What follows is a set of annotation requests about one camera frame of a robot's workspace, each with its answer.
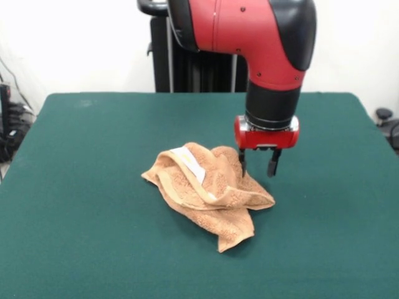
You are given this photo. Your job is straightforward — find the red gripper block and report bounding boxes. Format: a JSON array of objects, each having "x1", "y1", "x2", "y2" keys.
[{"x1": 234, "y1": 115, "x2": 301, "y2": 179}]

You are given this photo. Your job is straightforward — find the grey wall cable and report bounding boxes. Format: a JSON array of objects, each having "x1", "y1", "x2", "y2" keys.
[{"x1": 0, "y1": 57, "x2": 35, "y2": 113}]

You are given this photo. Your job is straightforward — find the black office chair base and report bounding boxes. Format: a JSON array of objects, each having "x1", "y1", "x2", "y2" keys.
[{"x1": 375, "y1": 107, "x2": 399, "y2": 147}]

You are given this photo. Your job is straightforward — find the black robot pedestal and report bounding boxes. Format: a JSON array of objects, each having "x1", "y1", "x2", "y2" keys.
[{"x1": 136, "y1": 0, "x2": 250, "y2": 93}]

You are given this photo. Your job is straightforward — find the black electronics box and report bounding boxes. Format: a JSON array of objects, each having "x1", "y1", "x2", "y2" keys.
[{"x1": 0, "y1": 82, "x2": 22, "y2": 163}]

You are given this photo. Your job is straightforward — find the tan terry towel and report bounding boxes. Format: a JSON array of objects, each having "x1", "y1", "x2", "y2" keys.
[{"x1": 140, "y1": 141, "x2": 276, "y2": 254}]

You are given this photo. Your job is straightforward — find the dark green table cloth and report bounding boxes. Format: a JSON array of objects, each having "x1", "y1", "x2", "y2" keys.
[{"x1": 0, "y1": 91, "x2": 399, "y2": 299}]

